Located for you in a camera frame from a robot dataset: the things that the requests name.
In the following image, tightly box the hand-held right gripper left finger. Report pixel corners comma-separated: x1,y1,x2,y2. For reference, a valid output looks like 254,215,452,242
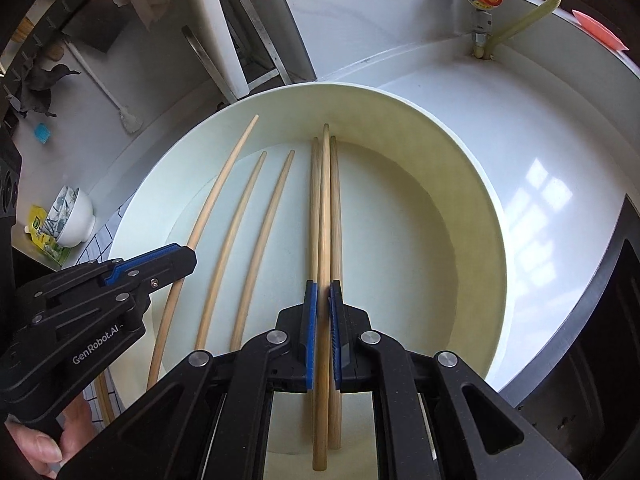
97,282,321,480

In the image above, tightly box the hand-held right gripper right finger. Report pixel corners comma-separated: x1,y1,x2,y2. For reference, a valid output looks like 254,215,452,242
327,280,556,480

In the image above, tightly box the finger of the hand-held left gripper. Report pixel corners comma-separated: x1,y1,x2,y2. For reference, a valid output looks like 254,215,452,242
106,248,197,329
29,243,183,307

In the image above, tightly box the light wooden chopstick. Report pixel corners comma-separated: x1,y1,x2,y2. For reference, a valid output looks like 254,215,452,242
312,124,333,472
146,115,260,391

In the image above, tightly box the white round tray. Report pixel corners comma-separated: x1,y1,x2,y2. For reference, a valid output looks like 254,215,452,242
102,80,512,480

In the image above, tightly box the bundle of wooden chopsticks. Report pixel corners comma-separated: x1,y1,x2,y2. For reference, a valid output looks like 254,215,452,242
95,136,346,451

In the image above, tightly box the person's left hand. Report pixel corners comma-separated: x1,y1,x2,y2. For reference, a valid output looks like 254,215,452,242
6,395,96,478

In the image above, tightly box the black white checkered cloth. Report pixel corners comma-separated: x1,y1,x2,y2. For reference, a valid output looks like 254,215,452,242
75,225,123,428

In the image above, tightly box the white ceramic bowl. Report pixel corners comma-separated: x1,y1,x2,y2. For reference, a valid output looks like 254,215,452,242
50,187,96,248

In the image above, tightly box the yellow green pouch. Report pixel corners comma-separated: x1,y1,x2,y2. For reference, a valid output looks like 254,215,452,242
27,204,71,266

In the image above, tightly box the blue patterned bowl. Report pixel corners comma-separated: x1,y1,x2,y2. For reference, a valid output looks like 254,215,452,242
47,185,81,241

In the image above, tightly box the blue silicone brush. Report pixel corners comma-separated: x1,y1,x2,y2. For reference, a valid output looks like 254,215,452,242
30,110,53,147

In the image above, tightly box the white dish brush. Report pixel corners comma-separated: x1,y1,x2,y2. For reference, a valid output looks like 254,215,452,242
65,42,143,135

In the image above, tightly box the dark hanging cloth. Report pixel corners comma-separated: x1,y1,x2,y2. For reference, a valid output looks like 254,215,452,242
20,62,81,118

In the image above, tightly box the steel cleaver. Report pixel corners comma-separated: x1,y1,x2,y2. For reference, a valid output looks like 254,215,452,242
62,2,123,53

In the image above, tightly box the black gas stove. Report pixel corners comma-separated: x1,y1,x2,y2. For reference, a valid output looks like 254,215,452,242
500,192,640,480

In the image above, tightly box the white cutting board on rack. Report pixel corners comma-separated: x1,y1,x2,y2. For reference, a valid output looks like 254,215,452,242
182,0,293,106

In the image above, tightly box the pink dish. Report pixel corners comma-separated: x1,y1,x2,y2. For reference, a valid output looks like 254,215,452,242
572,10,631,52

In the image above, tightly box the black wall socket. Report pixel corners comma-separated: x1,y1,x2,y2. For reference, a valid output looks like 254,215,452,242
0,147,23,218

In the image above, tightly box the black hook rail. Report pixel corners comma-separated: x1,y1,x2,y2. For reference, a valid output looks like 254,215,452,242
0,0,101,111

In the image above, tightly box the yellow gas hose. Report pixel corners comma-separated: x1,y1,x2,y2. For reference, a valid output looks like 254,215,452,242
487,0,563,58

